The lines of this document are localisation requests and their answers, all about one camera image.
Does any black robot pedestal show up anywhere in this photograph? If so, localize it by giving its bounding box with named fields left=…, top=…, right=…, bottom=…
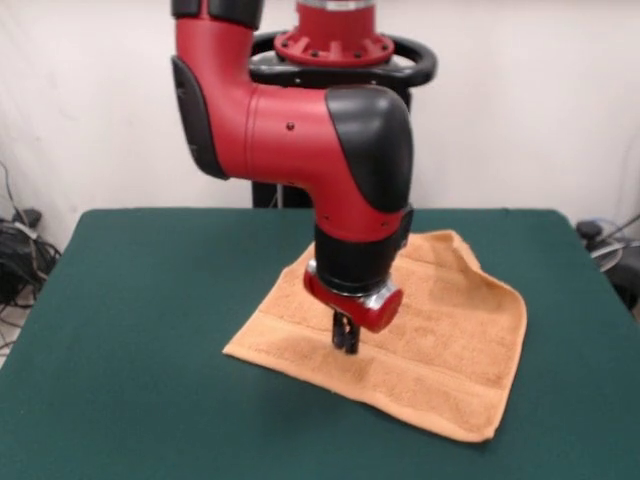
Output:
left=247, top=30, right=440, bottom=209

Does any gray chair base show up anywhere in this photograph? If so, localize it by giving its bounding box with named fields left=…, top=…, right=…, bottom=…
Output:
left=589, top=238, right=625, bottom=274

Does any black cable tangle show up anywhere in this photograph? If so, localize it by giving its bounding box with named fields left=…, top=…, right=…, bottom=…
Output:
left=0, top=159, right=64, bottom=351

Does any dark green table cloth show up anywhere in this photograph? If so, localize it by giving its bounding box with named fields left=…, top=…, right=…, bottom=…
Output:
left=0, top=207, right=640, bottom=480

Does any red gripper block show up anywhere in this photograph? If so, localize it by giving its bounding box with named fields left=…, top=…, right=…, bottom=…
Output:
left=303, top=267, right=405, bottom=357

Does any tan terry towel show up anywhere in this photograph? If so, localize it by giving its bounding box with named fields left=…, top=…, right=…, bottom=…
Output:
left=222, top=229, right=529, bottom=445

